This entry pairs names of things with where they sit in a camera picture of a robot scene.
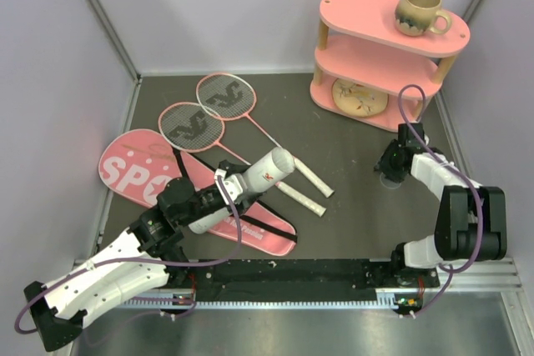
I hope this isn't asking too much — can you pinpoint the clear plastic tube lid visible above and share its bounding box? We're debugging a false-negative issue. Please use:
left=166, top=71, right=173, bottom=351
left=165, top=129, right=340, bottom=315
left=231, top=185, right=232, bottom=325
left=380, top=176, right=401, bottom=190

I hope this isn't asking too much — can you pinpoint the white shuttlecock tube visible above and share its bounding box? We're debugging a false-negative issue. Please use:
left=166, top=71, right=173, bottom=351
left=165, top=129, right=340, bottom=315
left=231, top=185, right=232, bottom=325
left=189, top=147, right=295, bottom=234

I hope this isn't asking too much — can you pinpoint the pink badminton racket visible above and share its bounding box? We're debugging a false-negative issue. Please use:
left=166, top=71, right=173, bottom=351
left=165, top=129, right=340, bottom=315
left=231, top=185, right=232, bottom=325
left=195, top=73, right=335, bottom=198
left=158, top=102, right=326, bottom=217

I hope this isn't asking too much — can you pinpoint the pink racket bag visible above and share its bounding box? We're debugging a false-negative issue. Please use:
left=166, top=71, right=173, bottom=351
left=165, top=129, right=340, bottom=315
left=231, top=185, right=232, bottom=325
left=98, top=128, right=298, bottom=256

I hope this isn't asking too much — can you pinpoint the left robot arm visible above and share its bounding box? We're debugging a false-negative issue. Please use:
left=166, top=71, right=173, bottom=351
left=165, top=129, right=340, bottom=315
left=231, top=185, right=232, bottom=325
left=24, top=161, right=277, bottom=352

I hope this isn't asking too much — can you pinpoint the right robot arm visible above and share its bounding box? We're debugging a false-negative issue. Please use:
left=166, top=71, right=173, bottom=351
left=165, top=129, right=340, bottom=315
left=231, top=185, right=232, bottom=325
left=374, top=123, right=507, bottom=286

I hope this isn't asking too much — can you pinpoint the decorated round plate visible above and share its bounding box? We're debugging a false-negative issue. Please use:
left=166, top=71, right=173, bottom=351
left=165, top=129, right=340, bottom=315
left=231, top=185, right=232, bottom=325
left=331, top=78, right=389, bottom=118

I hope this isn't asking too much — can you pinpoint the pink three-tier shelf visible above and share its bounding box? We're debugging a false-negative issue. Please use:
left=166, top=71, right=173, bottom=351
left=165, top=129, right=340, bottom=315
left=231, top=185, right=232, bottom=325
left=310, top=0, right=471, bottom=132

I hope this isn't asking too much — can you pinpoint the beige ceramic mug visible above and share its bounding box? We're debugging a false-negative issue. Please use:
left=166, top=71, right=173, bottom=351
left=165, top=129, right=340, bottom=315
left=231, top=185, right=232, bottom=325
left=395, top=0, right=452, bottom=37

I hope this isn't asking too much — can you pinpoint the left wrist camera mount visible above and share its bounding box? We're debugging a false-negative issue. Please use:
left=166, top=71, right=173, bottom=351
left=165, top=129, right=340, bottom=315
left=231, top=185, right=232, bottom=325
left=214, top=168, right=244, bottom=203

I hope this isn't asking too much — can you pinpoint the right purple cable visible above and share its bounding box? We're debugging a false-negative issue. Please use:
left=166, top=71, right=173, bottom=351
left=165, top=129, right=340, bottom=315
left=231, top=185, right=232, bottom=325
left=398, top=84, right=487, bottom=319

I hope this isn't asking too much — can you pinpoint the purple cable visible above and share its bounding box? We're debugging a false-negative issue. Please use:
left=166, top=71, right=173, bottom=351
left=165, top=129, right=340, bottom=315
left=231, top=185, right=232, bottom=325
left=14, top=176, right=243, bottom=334
left=398, top=84, right=487, bottom=319

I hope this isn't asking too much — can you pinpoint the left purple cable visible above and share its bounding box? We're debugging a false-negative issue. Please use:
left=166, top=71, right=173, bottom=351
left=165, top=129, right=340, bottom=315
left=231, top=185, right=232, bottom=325
left=14, top=176, right=243, bottom=334

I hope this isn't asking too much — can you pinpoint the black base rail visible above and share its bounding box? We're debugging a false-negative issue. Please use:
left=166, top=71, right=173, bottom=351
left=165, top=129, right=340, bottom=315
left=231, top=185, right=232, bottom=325
left=124, top=259, right=440, bottom=310

